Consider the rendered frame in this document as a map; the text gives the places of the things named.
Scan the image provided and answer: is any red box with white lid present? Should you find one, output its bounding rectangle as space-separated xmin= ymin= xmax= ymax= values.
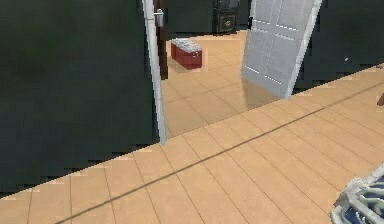
xmin=170 ymin=37 xmax=204 ymax=71

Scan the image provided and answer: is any black cabinet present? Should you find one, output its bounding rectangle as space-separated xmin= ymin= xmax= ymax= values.
xmin=212 ymin=0 xmax=240 ymax=36

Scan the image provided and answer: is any white panelled room door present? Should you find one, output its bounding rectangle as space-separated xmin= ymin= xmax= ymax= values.
xmin=240 ymin=0 xmax=324 ymax=101

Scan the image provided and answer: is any silver door handle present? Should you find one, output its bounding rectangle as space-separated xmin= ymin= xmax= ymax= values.
xmin=153 ymin=8 xmax=165 ymax=28

